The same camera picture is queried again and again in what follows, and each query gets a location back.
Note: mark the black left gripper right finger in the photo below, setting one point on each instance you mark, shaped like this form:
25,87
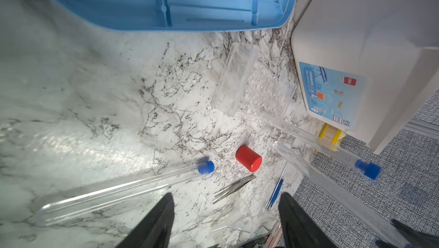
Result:
298,229

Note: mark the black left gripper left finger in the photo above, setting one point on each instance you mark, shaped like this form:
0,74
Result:
154,230

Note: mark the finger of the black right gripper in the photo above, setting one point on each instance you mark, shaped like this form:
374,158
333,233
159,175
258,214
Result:
417,238

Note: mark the blue capped test tube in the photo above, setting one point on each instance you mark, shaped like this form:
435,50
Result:
381,227
363,166
112,194

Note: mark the small clear glass dish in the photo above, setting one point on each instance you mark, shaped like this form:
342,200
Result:
238,218

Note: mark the metal tweezers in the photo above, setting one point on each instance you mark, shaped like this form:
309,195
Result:
234,187

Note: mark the red bottle cap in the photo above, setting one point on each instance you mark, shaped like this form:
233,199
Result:
248,158

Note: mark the bamboo steamer basket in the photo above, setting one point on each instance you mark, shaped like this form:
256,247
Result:
332,135

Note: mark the clear test tube rack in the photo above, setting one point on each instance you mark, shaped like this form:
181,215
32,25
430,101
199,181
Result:
252,86

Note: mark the white plastic storage bin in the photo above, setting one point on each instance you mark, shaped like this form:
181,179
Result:
367,66

